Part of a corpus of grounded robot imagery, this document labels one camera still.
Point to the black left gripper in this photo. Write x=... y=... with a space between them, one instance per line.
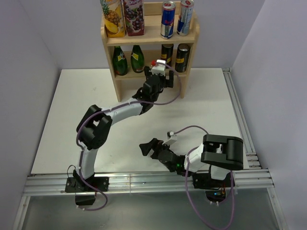
x=169 y=83

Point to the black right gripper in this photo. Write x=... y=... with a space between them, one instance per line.
x=147 y=147

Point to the black gold band can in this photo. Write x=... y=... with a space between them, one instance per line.
x=167 y=53

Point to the green Perrier bottle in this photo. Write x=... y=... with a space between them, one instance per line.
x=120 y=64
x=137 y=59

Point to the black yellow label can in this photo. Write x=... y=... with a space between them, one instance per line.
x=182 y=57

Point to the silver Red Bull can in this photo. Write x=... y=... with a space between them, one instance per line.
x=185 y=16

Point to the blue Red Bull can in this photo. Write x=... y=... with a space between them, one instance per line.
x=167 y=19

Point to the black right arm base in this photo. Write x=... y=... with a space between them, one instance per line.
x=215 y=190

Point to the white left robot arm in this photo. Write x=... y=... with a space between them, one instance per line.
x=93 y=130

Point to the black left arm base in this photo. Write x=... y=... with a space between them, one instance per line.
x=84 y=195

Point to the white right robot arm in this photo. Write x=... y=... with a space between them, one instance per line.
x=222 y=153

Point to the light wooden shelf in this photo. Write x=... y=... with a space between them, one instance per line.
x=150 y=43

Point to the purple grape juice carton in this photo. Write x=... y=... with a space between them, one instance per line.
x=134 y=17

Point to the yellow pineapple juice carton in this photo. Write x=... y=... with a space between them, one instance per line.
x=113 y=18

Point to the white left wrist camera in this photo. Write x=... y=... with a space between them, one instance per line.
x=158 y=67

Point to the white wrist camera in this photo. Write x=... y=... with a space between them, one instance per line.
x=158 y=67
x=171 y=138

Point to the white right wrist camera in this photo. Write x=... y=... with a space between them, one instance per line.
x=171 y=138

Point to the aluminium frame rail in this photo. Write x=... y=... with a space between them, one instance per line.
x=142 y=193

